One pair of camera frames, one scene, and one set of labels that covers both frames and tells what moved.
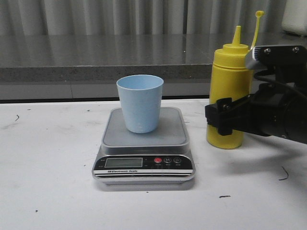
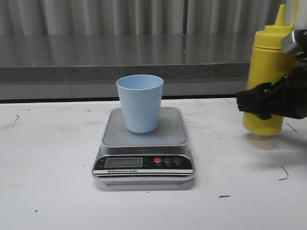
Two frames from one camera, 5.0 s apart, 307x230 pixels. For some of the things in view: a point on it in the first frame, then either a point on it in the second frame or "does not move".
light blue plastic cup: (141, 95) does not move
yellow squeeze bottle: (230, 78) → (269, 64)
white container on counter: (294, 19) does not move
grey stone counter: (86, 66) does not move
